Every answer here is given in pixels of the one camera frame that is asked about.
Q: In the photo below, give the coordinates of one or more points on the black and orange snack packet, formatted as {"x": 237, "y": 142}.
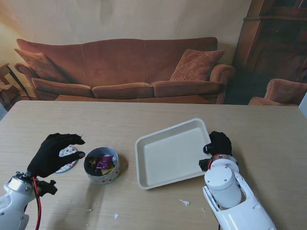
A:
{"x": 91, "y": 163}

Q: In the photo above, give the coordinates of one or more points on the round polka dot cookie box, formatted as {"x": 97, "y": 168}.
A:
{"x": 103, "y": 179}

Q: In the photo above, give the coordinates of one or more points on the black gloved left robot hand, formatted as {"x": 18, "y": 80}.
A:
{"x": 48, "y": 155}

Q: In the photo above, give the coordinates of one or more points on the brown three-seat sofa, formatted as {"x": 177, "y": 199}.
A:
{"x": 120, "y": 64}

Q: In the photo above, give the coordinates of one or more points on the yellow snack packet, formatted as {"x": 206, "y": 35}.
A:
{"x": 106, "y": 170}

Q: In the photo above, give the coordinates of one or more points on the patterned orange sofa cushion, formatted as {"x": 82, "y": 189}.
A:
{"x": 196, "y": 64}

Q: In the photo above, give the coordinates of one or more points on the round polka dot box lid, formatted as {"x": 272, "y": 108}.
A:
{"x": 69, "y": 149}

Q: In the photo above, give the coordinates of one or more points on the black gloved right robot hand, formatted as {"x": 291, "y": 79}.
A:
{"x": 220, "y": 143}

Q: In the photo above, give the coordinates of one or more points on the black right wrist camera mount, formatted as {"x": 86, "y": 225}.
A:
{"x": 203, "y": 165}

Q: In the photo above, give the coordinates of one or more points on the beige rectangular tray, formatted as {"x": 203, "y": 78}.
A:
{"x": 170, "y": 158}

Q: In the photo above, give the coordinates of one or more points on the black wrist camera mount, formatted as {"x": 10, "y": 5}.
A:
{"x": 48, "y": 188}
{"x": 203, "y": 165}

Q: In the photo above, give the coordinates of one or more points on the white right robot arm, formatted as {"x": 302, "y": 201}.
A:
{"x": 235, "y": 198}

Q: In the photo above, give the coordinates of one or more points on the purple snack packet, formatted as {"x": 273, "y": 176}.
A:
{"x": 103, "y": 162}

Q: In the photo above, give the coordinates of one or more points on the brown armchair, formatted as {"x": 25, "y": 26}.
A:
{"x": 285, "y": 92}

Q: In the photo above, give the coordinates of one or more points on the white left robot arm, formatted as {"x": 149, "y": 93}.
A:
{"x": 12, "y": 203}

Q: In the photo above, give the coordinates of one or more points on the dark wooden cabinet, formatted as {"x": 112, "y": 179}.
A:
{"x": 273, "y": 36}

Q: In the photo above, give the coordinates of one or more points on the plain brown sofa cushion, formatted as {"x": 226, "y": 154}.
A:
{"x": 38, "y": 65}

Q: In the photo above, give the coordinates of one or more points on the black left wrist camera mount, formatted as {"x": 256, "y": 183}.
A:
{"x": 48, "y": 188}

